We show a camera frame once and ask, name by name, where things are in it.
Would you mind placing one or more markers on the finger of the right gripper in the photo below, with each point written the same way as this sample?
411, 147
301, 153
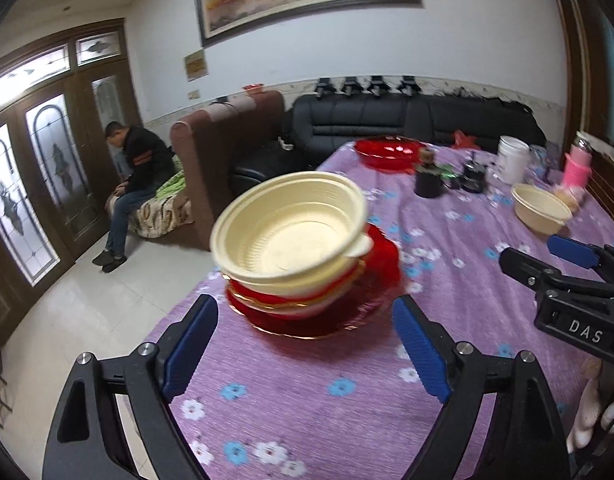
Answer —
538, 275
587, 256

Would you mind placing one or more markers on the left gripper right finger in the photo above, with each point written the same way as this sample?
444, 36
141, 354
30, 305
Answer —
525, 439

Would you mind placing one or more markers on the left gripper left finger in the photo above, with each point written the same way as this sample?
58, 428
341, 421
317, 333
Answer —
86, 438

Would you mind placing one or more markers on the cream plastic bowl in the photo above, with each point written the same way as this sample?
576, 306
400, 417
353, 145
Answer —
540, 210
291, 225

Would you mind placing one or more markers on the red gold-rimmed bowl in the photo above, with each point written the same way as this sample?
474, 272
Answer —
300, 307

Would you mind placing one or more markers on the white plastic bowl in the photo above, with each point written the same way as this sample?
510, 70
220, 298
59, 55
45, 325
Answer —
305, 285

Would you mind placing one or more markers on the white gloved right hand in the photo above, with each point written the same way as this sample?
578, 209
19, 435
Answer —
595, 404

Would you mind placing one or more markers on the bagged yellow bread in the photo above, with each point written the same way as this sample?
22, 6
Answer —
572, 196

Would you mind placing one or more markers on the pink sleeved bottle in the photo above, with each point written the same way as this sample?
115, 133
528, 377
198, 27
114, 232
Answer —
578, 164

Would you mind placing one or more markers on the black electronic box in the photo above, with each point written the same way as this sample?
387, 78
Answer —
473, 177

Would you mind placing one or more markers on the white plastic jar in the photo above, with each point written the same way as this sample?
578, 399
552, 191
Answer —
513, 157

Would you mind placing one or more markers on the black cylinder container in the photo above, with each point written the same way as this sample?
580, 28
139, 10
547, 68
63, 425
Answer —
428, 183

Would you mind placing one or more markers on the large red plate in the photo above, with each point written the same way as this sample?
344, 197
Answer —
347, 304

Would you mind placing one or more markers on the small wooden figurine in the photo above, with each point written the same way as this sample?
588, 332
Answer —
426, 157

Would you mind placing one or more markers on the purple floral tablecloth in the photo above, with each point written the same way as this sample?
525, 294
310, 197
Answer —
352, 406

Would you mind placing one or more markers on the red dish far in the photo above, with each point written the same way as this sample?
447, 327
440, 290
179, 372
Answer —
390, 154

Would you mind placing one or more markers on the wooden glass door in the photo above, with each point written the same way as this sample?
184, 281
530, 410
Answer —
57, 94

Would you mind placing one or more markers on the black leather sofa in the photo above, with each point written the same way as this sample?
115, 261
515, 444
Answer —
313, 129

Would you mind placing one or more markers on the seated man in black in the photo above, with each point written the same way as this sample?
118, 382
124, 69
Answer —
150, 162

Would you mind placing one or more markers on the brown armchair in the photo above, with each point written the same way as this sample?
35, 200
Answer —
210, 140

